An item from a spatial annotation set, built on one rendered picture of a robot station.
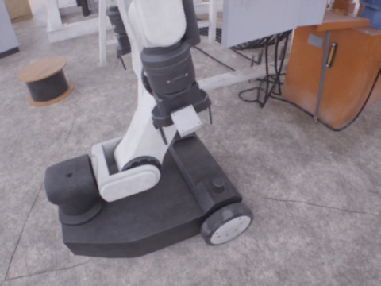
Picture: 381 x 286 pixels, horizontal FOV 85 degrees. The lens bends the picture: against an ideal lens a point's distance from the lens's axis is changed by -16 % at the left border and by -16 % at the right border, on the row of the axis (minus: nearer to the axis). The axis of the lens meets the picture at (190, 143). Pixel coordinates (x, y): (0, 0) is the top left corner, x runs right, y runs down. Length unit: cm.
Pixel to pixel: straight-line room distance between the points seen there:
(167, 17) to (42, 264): 99
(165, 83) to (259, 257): 75
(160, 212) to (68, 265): 43
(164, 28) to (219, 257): 80
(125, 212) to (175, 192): 20
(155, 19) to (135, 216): 66
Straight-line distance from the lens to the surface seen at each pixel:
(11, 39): 367
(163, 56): 41
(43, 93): 202
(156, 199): 89
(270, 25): 87
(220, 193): 84
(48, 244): 114
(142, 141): 75
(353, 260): 113
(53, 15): 361
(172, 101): 46
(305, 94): 173
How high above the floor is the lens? 89
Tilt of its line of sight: 42 degrees down
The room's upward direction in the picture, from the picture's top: 1 degrees counter-clockwise
